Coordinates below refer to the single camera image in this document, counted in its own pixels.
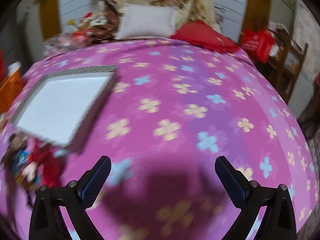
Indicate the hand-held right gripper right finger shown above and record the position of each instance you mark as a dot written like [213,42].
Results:
[232,180]

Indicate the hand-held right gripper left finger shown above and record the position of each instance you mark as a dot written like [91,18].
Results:
[96,180]

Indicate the red fabric bow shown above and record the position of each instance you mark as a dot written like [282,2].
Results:
[48,160]

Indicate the striped cardboard box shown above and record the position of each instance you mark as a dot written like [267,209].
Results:
[62,105]

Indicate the pink floral bedsheet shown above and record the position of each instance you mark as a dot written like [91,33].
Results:
[175,80]

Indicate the orange plastic basket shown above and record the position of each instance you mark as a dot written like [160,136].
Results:
[10,90]

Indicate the wooden chair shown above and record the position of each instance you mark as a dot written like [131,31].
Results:
[295,62]

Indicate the white tissue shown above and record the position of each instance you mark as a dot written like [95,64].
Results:
[13,67]

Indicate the red shopping bag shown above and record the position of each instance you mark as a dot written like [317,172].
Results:
[257,42]

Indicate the red cushion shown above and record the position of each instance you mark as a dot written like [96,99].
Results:
[205,36]

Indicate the red plastic bag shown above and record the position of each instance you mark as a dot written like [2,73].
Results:
[81,33]

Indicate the red hanging cloth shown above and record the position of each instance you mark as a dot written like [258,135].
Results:
[1,65]

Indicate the brown floral cloth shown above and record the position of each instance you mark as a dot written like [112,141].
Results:
[107,20]

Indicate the stuffed toy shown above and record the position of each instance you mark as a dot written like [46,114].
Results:
[87,17]

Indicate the grey pillow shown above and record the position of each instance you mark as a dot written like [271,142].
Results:
[145,22]

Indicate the white wooden headboard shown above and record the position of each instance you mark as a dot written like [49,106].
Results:
[75,0]

